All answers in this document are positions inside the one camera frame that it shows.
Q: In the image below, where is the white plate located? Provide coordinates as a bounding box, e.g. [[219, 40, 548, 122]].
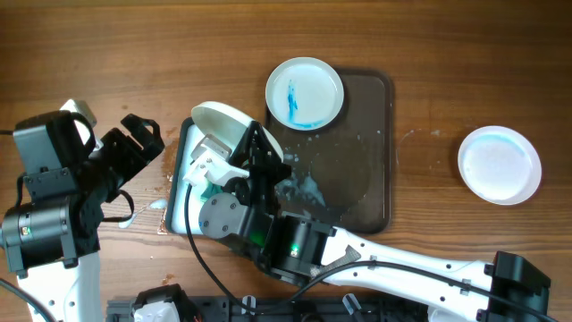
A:
[[265, 57, 345, 131], [458, 126, 543, 206], [190, 100, 285, 165]]

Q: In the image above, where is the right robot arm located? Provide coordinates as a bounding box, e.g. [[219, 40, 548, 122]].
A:
[[198, 121, 551, 321]]

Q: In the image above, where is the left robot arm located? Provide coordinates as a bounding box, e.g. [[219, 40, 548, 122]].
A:
[[1, 111, 164, 321]]

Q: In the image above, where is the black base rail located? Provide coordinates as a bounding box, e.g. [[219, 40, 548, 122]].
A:
[[105, 284, 429, 322]]

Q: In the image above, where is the dark brown serving tray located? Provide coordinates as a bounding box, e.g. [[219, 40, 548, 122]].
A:
[[265, 68, 394, 234]]

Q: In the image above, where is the right black cable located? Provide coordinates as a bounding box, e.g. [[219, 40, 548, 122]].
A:
[[182, 182, 559, 322]]

